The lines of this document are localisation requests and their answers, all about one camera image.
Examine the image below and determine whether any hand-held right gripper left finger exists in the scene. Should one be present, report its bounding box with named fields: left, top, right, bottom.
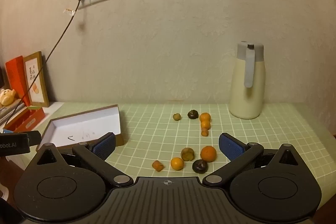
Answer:
left=35, top=132, right=134, bottom=187

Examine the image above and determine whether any white shallow cardboard box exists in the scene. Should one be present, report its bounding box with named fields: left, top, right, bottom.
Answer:
left=37, top=105, right=124, bottom=152

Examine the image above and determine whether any green-brown fruit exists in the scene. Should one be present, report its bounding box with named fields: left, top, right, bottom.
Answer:
left=181, top=147, right=195, bottom=162

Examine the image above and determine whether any wooden framed calligraphy picture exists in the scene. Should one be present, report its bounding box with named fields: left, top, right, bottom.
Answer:
left=23, top=51, right=50, bottom=108

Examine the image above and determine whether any green checked tablecloth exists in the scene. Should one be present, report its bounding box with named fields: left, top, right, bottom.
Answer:
left=22, top=102, right=336, bottom=210

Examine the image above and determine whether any red paper bag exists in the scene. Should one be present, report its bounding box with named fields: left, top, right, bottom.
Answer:
left=5, top=55, right=30, bottom=107

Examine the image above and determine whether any beige plush bear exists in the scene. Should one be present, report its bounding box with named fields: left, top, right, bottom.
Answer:
left=0, top=88, right=17, bottom=106

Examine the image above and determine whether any stack of grey books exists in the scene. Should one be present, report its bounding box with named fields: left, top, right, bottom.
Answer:
left=0, top=99, right=23, bottom=126

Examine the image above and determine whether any black power cable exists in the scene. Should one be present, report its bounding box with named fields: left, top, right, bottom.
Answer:
left=1, top=0, right=81, bottom=133

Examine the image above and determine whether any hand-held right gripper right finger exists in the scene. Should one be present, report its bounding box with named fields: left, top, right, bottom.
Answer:
left=202, top=133, right=301, bottom=186

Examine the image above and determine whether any cream thermos jug grey lid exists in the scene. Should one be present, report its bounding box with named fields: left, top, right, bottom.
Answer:
left=230, top=41, right=266, bottom=119

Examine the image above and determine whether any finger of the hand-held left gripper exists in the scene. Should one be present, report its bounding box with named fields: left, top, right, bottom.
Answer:
left=28, top=131, right=42, bottom=146

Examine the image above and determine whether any open red box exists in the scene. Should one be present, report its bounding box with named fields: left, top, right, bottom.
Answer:
left=4, top=106, right=46, bottom=133

